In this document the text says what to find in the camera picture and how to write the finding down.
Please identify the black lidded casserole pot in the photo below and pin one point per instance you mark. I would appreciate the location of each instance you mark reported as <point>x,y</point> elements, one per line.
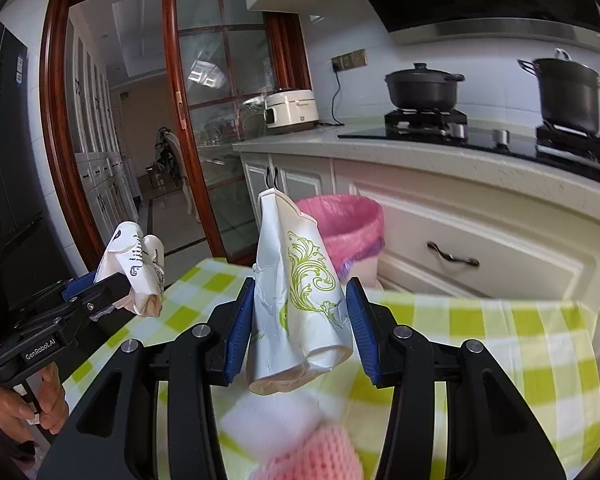
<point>420,92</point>

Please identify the silver stove knob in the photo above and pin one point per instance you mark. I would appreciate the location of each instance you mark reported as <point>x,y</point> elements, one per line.
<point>459,131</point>
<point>501,138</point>

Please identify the black-print paper cup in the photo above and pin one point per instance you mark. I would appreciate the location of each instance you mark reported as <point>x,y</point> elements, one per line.
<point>135,265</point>

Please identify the trash bin with pink bag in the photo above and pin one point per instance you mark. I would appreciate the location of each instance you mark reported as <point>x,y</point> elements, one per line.
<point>350,240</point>

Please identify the green checkered tablecloth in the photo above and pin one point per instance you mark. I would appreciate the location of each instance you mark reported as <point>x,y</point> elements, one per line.
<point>505,340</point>

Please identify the tall black stockpot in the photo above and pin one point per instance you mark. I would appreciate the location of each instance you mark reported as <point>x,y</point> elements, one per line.
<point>565,95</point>

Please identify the glass sliding door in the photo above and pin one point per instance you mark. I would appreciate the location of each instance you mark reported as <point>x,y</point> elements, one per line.
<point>205,110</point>

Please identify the white hallway cabinets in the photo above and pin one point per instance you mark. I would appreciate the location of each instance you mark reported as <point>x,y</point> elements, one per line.
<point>95,170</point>

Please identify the red wooden door frame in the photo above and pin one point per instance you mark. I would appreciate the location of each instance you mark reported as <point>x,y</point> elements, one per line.
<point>55,110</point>

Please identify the white foam piece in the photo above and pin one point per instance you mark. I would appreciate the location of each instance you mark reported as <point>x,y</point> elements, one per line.
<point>270,420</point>

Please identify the gold wall outlet strip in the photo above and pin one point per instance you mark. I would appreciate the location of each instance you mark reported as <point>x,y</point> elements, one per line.
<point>352,59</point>

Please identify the white kitchen base cabinet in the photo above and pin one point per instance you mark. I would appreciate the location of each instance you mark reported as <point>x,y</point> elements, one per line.
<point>505,220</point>

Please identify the dining chair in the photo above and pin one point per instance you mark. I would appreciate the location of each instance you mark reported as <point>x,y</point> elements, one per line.
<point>172,160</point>

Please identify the pink foam fruit net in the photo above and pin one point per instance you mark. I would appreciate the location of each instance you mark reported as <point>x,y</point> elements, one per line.
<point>310,455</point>

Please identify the black refrigerator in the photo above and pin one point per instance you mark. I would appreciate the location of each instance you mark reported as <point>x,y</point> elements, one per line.
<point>10,160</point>

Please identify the white rice cooker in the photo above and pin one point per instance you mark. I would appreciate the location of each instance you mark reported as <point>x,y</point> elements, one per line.
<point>290,110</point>

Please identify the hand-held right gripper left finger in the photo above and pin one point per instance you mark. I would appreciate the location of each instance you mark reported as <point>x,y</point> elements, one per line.
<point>240,332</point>

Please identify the green-print paper cup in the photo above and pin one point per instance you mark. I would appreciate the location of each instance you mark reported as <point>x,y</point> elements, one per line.
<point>290,285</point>

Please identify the black gas stove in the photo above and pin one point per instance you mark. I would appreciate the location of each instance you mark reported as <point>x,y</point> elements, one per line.
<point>480,139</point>

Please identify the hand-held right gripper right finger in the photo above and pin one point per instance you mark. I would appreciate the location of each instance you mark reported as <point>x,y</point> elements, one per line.
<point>362,332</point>

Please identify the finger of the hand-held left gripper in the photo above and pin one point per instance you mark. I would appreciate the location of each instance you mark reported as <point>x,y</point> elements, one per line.
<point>105,297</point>
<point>77,287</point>

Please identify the person's left hand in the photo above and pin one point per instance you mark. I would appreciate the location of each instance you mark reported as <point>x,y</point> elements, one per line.
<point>55,400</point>

